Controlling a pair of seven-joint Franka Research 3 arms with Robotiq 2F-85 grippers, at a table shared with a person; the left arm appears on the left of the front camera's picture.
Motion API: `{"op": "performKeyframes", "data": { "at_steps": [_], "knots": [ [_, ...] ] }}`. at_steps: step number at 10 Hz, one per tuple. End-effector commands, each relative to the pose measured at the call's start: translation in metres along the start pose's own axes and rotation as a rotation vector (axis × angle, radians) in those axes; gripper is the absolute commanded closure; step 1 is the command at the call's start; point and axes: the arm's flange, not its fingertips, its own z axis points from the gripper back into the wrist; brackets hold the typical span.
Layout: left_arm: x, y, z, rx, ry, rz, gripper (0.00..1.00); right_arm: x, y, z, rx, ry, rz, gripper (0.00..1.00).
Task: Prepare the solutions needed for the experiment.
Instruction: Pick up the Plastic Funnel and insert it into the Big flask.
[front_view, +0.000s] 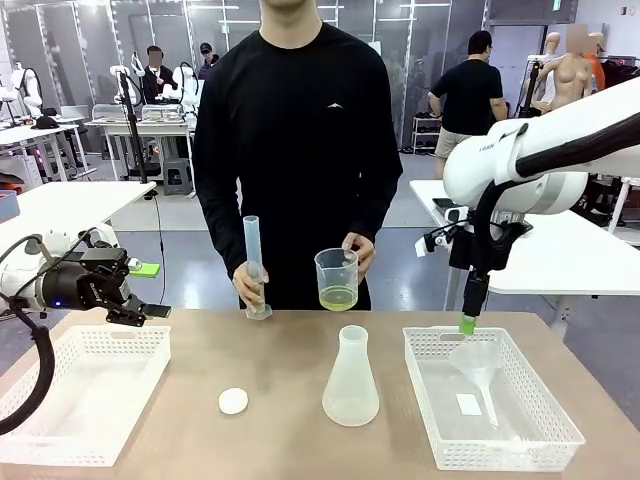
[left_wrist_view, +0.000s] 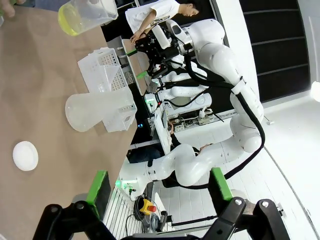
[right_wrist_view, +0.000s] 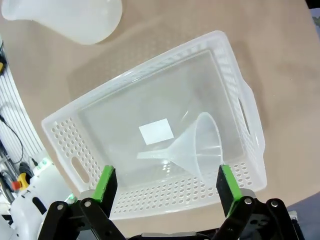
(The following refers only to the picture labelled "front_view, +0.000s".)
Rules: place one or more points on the man in black t-shirt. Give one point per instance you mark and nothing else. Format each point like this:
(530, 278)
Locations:
(470, 95)

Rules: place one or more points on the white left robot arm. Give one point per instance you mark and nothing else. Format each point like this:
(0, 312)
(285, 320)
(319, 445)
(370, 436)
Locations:
(20, 282)

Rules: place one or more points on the translucent plastic graduated cylinder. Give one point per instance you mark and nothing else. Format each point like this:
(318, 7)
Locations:
(252, 240)

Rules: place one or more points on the person in black shirt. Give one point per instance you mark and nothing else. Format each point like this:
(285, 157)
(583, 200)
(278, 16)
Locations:
(300, 150)

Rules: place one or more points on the person in cap and hoodie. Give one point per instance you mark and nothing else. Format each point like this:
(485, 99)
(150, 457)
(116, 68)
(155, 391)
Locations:
(208, 60)

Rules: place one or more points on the person's right forearm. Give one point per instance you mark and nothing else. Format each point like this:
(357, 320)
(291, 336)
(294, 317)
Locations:
(222, 225)

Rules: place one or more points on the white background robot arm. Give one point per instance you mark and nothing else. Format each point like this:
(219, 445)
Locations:
(27, 87)
(187, 85)

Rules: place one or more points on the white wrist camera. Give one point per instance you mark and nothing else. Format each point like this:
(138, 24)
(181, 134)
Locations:
(430, 244)
(57, 242)

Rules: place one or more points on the white shoe rack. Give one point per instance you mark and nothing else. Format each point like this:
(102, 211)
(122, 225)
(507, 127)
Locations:
(425, 132)

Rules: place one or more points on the grey plastic stool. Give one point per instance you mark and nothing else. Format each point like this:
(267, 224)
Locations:
(177, 175)

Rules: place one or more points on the round white flask cap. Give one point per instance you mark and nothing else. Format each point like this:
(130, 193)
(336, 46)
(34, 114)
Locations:
(233, 401)

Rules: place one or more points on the white paper label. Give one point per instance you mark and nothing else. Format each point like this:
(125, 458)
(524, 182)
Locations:
(469, 404)

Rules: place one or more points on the person's left forearm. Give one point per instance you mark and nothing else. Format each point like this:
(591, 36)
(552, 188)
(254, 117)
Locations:
(377, 210)

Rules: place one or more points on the white perforated plastic basket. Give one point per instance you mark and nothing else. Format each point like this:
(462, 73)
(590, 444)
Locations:
(500, 450)
(80, 390)

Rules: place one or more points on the orange and grey bin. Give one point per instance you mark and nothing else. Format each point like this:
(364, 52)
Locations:
(7, 205)

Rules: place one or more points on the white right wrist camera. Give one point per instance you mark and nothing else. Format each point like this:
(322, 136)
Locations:
(430, 244)

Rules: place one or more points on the translucent plastic conical flask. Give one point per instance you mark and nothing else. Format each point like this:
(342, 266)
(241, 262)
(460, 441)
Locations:
(350, 390)

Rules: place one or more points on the large white work table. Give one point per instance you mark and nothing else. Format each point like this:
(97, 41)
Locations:
(560, 255)

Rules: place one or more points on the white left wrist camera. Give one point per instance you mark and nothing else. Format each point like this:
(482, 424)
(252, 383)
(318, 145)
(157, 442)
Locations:
(57, 242)

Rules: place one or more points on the black tripod stand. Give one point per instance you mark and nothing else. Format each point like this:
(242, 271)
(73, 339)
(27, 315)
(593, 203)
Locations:
(134, 125)

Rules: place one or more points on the person's left hand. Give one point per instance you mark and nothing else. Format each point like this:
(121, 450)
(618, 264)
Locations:
(366, 255)

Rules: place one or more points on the beige mannequin torso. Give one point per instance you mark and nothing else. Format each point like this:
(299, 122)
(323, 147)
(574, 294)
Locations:
(570, 80)

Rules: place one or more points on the pale mannequin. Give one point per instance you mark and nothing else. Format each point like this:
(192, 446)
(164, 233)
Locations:
(545, 85)

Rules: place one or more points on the white background table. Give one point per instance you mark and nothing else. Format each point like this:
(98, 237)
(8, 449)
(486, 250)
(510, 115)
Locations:
(35, 134)

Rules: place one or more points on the black phone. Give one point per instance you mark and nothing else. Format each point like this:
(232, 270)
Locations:
(442, 202)

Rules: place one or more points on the black cap on table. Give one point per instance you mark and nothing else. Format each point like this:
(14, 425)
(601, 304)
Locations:
(46, 122)

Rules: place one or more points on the background table with trays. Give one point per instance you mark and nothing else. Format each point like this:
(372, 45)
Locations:
(145, 122)

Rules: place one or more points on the person's right hand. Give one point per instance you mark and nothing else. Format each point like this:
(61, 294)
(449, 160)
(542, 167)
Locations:
(245, 290)

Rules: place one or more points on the mannequin with hat orange shirt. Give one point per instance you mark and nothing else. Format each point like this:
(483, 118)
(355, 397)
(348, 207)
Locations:
(597, 60)

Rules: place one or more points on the seated person in dark suit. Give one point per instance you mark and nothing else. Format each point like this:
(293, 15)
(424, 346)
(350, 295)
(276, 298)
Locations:
(159, 77)

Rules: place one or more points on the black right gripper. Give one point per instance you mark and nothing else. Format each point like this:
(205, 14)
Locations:
(460, 252)

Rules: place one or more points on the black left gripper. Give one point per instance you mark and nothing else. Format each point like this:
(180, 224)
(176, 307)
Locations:
(85, 285)

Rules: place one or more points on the clear plastic measuring beaker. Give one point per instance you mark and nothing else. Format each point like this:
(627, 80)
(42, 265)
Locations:
(337, 280)

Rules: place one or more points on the translucent plastic funnel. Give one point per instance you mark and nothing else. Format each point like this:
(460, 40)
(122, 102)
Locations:
(475, 360)

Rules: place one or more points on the white side table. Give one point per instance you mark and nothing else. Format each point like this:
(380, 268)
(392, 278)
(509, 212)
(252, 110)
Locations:
(65, 200)

